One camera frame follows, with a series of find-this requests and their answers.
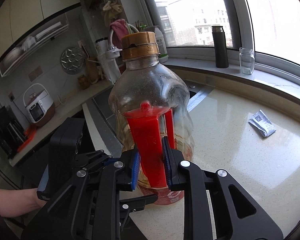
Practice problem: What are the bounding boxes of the white kitchen faucet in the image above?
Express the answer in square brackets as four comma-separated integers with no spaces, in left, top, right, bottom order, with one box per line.
[97,24,140,85]

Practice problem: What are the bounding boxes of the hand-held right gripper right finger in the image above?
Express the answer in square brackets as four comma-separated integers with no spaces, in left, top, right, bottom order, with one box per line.
[161,136,283,240]

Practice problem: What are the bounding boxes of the white detergent jug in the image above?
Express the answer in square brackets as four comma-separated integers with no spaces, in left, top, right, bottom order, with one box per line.
[146,26,169,63]

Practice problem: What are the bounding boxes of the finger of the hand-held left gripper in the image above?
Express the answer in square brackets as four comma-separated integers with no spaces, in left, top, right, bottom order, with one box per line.
[118,194,159,231]
[74,149,115,177]

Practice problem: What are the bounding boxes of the wall socket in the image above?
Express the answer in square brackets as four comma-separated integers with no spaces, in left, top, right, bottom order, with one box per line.
[28,66,43,81]

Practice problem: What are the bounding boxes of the window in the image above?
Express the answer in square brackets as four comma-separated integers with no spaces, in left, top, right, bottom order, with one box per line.
[137,0,300,92]

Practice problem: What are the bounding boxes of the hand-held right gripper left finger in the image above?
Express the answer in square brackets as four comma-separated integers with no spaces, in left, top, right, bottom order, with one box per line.
[21,147,141,240]

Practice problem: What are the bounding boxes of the empty glass jar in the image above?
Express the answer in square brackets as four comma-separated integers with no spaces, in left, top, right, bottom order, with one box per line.
[239,47,255,75]

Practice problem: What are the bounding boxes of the oil bottle with red handle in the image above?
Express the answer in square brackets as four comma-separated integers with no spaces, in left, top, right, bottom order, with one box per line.
[108,31,195,205]

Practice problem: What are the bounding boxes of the folded white paper receipt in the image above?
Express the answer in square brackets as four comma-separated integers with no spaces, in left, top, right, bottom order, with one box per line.
[248,109,277,138]

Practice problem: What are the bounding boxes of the wall dish rack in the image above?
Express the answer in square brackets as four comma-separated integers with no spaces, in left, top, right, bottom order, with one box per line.
[0,21,71,77]

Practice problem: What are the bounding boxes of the black countertop appliance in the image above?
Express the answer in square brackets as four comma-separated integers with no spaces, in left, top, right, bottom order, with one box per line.
[0,106,28,156]

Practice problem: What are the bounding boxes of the black thermos flask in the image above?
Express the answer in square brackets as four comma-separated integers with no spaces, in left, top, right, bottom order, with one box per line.
[211,26,229,68]

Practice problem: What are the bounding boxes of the pink cloth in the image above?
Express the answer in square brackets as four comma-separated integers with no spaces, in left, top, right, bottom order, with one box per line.
[109,19,130,40]

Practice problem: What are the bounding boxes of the white rice cooker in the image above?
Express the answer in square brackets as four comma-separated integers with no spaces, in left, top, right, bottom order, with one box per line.
[23,83,56,127]

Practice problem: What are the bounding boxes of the white tumbler with black lid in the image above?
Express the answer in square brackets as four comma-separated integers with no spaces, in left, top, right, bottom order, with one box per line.
[95,38,109,55]

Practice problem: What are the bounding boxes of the white wall cabinet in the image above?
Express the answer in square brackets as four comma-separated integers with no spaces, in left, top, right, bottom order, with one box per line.
[0,0,82,63]

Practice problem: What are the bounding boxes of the beige hanging gloves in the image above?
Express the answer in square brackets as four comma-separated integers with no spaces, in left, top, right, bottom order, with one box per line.
[102,0,124,27]

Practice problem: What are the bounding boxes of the person's left forearm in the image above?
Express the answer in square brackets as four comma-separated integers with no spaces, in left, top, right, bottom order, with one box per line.
[0,187,49,218]

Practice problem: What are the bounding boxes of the round metal trivet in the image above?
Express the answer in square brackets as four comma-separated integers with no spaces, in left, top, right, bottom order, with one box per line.
[60,45,86,74]

